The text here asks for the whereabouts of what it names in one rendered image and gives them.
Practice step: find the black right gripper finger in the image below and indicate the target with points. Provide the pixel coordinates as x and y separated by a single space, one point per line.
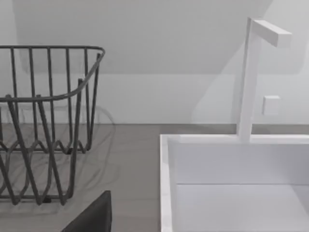
96 215

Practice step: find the white sink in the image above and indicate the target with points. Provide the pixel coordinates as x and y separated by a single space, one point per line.
231 183

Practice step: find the tall white tap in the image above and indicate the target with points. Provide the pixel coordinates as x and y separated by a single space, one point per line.
251 79

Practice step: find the white square tap knob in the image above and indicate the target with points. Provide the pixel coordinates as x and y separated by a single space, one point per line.
271 105

